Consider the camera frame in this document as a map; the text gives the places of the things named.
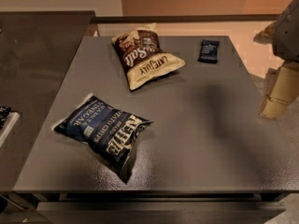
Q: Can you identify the white tray with dark item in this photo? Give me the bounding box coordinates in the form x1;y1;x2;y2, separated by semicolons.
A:
0;111;20;147

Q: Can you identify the blue chip bag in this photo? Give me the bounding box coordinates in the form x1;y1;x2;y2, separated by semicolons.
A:
51;93;151;170

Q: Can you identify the small dark blue snack packet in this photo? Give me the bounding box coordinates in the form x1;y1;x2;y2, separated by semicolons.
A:
198;40;220;63

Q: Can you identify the brown chip bag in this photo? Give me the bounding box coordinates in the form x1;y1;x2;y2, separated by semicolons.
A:
112;23;186;91

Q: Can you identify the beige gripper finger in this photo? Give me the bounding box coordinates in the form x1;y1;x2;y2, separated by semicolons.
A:
259;61;299;119
253;21;276;44

